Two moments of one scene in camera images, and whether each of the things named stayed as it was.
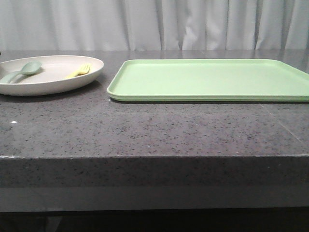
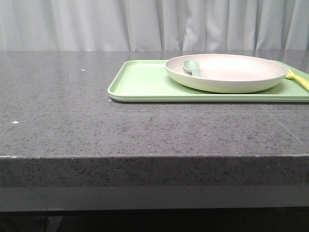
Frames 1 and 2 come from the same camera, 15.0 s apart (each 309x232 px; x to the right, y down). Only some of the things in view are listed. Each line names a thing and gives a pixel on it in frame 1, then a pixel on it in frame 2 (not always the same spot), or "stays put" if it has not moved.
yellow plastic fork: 84,70 -> 304,82
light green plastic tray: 208,79 stays put
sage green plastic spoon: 28,68 -> 192,67
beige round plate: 50,79 -> 228,73
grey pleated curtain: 154,25 stays put
